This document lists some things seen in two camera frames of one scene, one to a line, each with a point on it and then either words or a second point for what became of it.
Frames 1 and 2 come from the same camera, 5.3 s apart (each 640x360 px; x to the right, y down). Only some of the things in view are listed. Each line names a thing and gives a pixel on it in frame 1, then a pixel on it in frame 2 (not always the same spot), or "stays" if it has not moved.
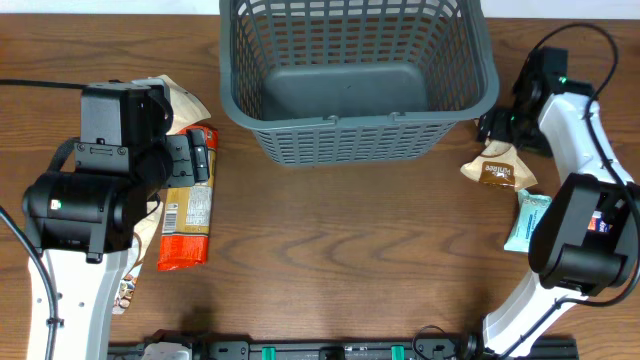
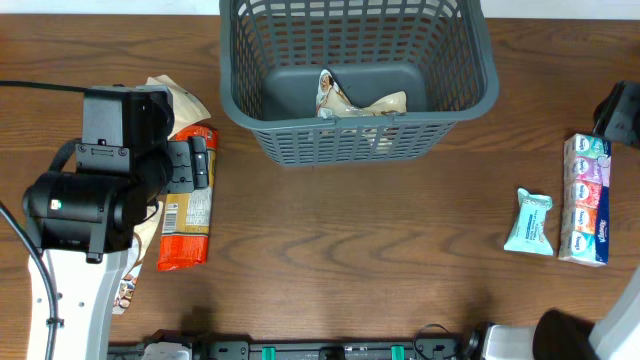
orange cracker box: x=187 y=214 stays
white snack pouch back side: x=186 y=107 stays
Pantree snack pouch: x=500 y=164 -> x=332 y=101
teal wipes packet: x=530 y=211 stays
